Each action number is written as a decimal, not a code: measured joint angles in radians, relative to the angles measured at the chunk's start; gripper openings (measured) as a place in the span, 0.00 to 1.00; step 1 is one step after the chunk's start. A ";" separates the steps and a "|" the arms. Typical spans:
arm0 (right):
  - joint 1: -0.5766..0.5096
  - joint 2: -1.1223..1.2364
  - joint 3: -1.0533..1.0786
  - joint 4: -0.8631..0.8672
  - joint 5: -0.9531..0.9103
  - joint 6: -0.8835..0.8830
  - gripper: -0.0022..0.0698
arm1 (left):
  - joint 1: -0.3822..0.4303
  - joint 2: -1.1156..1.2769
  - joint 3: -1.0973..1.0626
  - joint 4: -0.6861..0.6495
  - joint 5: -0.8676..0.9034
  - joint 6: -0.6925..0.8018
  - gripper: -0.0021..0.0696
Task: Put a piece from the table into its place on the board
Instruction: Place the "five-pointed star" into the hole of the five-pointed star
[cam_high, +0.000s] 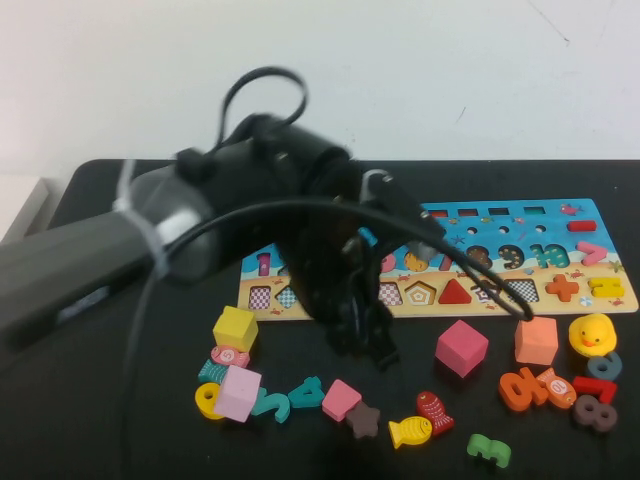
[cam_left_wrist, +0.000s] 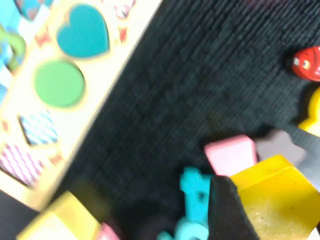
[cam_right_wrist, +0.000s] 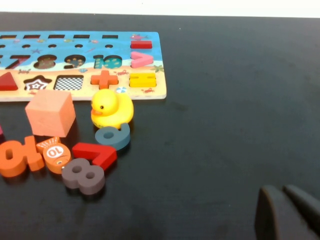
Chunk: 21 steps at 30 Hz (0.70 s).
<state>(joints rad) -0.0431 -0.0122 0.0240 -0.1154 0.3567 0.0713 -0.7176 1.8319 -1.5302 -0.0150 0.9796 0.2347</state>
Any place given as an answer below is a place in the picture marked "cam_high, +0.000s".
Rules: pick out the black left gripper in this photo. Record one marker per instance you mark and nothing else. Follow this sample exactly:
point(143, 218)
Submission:
point(322, 270)

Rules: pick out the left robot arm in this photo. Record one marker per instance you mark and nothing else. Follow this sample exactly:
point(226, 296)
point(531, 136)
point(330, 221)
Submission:
point(75, 270)

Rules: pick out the pink number five piece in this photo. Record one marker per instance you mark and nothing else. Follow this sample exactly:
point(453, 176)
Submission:
point(389, 262)

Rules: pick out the teal number four piece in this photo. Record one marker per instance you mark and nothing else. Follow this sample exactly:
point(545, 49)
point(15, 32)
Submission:
point(307, 392)

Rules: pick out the brown star piece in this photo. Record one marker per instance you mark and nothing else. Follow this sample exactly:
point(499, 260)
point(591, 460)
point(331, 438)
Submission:
point(363, 420)

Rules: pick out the red triangle piece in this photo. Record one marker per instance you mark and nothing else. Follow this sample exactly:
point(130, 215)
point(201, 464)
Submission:
point(455, 294)

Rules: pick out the pink number one piece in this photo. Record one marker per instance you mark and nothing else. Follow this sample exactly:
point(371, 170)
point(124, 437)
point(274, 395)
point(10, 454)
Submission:
point(263, 262)

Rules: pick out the orange number ten piece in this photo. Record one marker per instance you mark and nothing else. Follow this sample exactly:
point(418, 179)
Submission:
point(515, 391)

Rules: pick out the green number three piece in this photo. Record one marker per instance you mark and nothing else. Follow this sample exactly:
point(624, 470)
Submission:
point(487, 448)

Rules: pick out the yellow number six piece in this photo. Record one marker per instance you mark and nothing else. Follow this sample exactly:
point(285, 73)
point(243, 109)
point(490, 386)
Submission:
point(204, 401)

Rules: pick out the orange plus sign piece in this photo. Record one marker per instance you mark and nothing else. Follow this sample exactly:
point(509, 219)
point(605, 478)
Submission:
point(561, 288)

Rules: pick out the colourful wooden puzzle board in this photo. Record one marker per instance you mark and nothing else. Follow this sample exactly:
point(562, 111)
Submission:
point(545, 235)

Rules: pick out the red number seven piece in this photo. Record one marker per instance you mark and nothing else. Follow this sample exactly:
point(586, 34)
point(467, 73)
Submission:
point(595, 386)

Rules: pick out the brown number eight piece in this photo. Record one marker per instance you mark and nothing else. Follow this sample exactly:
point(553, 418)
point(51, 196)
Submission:
point(594, 412)

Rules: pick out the red minus sign piece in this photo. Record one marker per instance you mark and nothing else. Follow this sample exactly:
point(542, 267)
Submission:
point(581, 226)

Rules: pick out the yellow equals sign piece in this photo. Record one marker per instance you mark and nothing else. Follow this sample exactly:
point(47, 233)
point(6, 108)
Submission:
point(605, 286)

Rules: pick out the blue-grey number nine piece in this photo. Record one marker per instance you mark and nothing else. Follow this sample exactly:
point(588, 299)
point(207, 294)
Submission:
point(609, 369)

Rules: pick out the pink greater-than sign piece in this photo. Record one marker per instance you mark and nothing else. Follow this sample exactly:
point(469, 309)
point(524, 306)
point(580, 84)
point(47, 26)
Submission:
point(600, 253)

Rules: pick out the magenta cube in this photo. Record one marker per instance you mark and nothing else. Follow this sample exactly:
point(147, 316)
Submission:
point(461, 347)

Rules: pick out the red wooden fish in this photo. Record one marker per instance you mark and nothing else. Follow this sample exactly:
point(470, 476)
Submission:
point(434, 411)

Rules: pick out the yellow wooden fish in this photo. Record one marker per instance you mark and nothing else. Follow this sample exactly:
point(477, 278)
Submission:
point(411, 431)

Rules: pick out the yellow cube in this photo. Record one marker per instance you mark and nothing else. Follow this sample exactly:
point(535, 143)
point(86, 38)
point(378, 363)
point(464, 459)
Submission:
point(235, 327)

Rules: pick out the pink wooden fish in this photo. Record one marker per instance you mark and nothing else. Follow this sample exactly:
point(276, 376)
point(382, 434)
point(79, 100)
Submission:
point(229, 356)

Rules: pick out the light pink cube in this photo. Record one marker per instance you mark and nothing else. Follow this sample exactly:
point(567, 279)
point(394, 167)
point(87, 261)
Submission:
point(239, 392)

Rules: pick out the teal wooden fish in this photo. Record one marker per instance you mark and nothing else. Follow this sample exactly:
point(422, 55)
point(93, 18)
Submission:
point(211, 372)

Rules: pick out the salmon cube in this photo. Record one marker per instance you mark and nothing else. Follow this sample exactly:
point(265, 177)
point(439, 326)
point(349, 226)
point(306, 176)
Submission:
point(536, 342)

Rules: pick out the orange wooden fish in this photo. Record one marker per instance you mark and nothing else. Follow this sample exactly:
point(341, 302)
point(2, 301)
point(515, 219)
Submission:
point(557, 387)

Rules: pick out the yellow rubber duck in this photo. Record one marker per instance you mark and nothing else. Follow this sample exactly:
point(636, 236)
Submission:
point(592, 334)

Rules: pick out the white zip tie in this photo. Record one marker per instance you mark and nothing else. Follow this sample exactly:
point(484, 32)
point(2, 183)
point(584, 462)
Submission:
point(145, 235)

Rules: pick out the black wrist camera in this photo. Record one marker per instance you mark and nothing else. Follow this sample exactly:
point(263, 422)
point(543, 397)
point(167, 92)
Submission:
point(400, 205)

